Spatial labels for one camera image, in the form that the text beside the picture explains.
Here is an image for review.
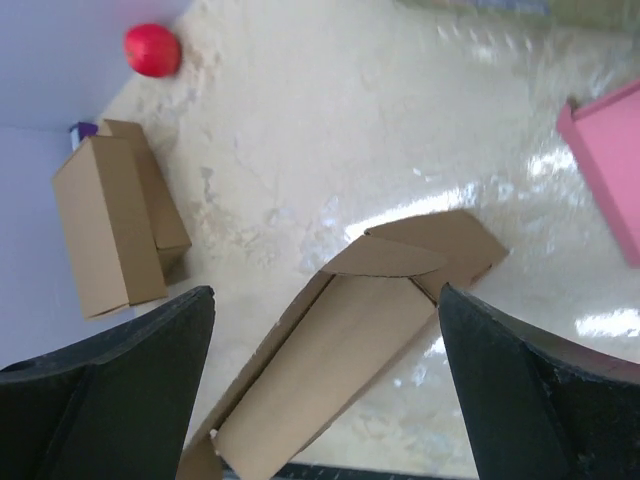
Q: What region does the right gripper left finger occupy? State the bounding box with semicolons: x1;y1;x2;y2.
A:
1;286;215;479

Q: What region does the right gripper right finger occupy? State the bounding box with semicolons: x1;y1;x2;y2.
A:
438;284;639;479

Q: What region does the brown cardboard box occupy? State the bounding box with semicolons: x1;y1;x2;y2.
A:
177;210;507;479
52;119;191;320

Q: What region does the closed brown cardboard box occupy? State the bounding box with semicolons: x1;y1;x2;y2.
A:
52;119;191;320

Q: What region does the purple white carton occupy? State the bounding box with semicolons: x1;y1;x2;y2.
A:
69;122;98;151

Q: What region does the pink notepad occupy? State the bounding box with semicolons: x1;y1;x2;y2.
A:
556;80;639;268

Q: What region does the red apple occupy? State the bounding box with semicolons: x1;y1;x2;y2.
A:
124;23;182;78

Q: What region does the olive green plastic tub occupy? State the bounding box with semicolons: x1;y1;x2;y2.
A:
404;0;639;33

